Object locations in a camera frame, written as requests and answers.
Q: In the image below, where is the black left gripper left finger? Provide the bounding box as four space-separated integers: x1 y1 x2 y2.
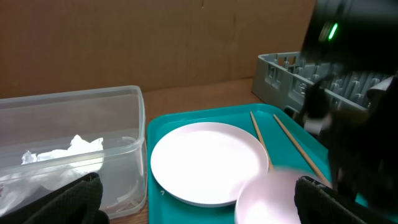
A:
1 172 109 224

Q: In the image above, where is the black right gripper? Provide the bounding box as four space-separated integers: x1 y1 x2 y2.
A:
295 76 397 212

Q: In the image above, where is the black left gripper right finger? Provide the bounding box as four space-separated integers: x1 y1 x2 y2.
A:
294 176 395 224

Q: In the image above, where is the wooden chopstick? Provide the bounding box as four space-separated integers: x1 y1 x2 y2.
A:
273 114 331 187
250 111 274 171

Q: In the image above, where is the pink bowl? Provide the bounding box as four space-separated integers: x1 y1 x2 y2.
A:
234 168 318 224

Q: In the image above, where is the white tissue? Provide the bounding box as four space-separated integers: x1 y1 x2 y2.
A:
1 135 103 215

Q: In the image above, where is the white round plate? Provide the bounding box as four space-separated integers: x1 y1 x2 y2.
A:
150 122 269 207

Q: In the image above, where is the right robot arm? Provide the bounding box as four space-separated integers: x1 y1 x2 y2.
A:
296 1 397 213

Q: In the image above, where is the grey dishwasher rack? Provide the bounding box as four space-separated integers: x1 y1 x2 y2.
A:
252 52 392 111

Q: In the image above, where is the clear plastic bin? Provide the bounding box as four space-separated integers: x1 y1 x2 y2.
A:
1 85 147 219

